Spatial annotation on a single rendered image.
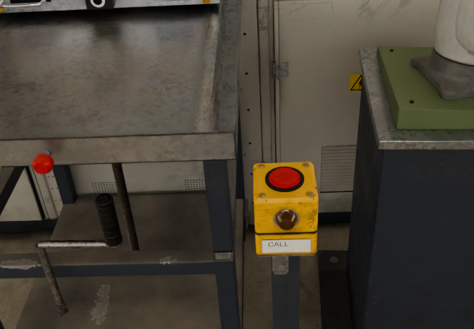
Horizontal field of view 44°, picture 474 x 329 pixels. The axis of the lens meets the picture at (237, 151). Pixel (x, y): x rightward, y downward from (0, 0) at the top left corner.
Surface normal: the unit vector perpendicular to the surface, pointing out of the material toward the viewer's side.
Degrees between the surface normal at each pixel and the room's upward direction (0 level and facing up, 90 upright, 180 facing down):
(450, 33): 88
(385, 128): 0
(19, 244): 0
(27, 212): 90
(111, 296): 0
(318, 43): 90
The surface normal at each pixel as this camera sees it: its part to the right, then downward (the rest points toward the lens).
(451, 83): -0.18, -0.72
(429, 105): 0.00, -0.85
